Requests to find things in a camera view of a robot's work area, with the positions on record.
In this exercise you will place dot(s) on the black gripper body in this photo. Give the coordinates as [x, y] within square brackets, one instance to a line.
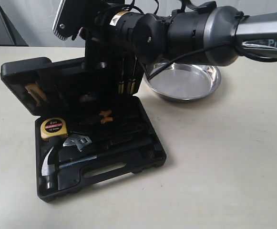
[105, 25]

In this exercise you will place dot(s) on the black plastic tool case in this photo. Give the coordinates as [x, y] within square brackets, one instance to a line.
[75, 93]

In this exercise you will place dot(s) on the silver adjustable wrench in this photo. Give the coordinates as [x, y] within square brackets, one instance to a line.
[84, 144]

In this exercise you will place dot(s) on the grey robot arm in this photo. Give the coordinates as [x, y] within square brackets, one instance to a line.
[209, 34]

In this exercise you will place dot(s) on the yellow black screwdriver left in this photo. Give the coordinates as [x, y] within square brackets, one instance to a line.
[121, 76]

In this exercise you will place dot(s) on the yellow black screwdriver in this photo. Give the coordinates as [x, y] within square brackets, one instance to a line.
[121, 76]
[131, 79]

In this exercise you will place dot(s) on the yellow black screwdriver right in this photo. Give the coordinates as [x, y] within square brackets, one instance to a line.
[131, 79]

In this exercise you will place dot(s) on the white backdrop curtain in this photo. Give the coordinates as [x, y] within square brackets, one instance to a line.
[33, 19]

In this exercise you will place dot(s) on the round stainless steel tray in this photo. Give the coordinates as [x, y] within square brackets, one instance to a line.
[185, 83]

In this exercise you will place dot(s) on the orange utility knife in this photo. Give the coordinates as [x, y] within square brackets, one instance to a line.
[37, 93]

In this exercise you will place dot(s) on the yellow tape measure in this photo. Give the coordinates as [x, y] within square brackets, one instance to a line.
[53, 127]

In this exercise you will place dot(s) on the steel claw hammer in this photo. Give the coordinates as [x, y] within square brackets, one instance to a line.
[68, 174]

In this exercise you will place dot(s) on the orange handled pliers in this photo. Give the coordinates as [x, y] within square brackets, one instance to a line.
[108, 116]

